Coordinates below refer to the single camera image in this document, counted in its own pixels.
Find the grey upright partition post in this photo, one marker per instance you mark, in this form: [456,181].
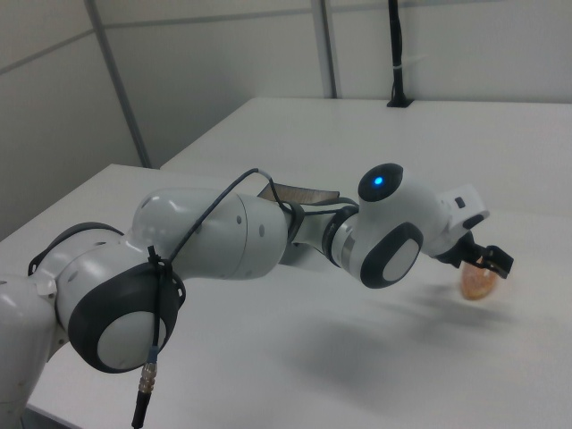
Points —
[327,49]

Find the black pole with base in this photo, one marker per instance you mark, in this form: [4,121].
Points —
[397,49]

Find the white zip tie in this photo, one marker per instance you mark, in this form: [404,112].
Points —
[404,64]

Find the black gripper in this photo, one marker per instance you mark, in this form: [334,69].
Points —
[458,252]

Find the grey slanted partition post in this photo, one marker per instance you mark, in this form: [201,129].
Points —
[118,80]

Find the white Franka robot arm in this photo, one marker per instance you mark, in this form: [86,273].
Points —
[223,241]

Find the orange bread roll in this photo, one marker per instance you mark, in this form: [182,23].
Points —
[479,283]

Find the square brown ceramic plate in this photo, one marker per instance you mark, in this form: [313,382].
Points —
[304,194]

